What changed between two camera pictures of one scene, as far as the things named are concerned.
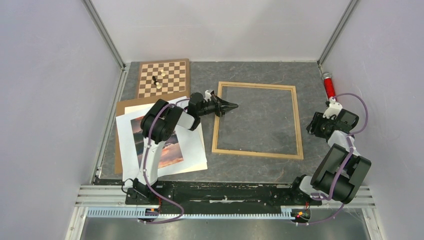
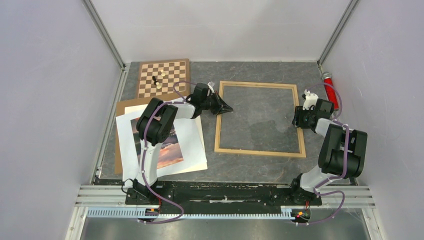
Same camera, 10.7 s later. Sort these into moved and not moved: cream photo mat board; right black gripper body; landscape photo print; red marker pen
Moved: right black gripper body
Not moved: landscape photo print; cream photo mat board; red marker pen
